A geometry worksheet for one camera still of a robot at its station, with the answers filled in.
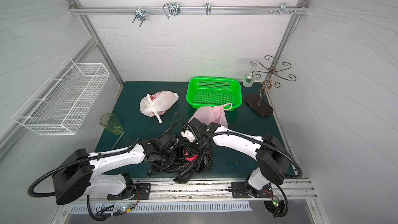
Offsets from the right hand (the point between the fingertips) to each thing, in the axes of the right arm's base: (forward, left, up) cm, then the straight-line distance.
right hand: (188, 152), depth 78 cm
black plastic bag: (-6, -1, -1) cm, 7 cm away
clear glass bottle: (+43, -34, +11) cm, 56 cm away
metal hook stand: (+41, -43, -8) cm, 59 cm away
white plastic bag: (+28, +22, +4) cm, 35 cm away
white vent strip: (-25, +42, -5) cm, 49 cm away
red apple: (-4, -3, +4) cm, 6 cm away
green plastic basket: (+49, -13, -8) cm, 52 cm away
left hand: (-3, +6, -6) cm, 9 cm away
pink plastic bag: (+22, -11, +2) cm, 24 cm away
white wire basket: (+9, +56, +25) cm, 62 cm away
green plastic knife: (+7, +44, -7) cm, 45 cm away
